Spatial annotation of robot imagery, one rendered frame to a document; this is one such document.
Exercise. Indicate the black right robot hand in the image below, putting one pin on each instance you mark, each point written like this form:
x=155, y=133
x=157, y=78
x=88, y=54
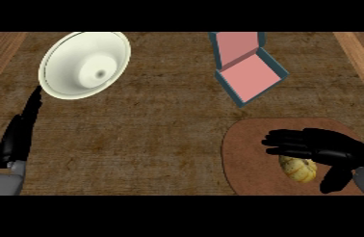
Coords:
x=321, y=145

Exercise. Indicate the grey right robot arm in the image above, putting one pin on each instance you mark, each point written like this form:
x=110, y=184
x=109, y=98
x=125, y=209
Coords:
x=358, y=180

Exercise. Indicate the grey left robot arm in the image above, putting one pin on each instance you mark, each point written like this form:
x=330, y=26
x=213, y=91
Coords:
x=10, y=179

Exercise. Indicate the yellow squash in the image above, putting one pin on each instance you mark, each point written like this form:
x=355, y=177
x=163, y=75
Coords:
x=297, y=170

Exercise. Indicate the brown oval cutting board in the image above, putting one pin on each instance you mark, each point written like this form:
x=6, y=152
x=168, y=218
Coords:
x=255, y=163

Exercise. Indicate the teal and pink open box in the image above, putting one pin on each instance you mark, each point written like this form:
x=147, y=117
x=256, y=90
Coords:
x=246, y=67

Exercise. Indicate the white round bowl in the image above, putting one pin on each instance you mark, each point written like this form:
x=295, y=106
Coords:
x=84, y=65

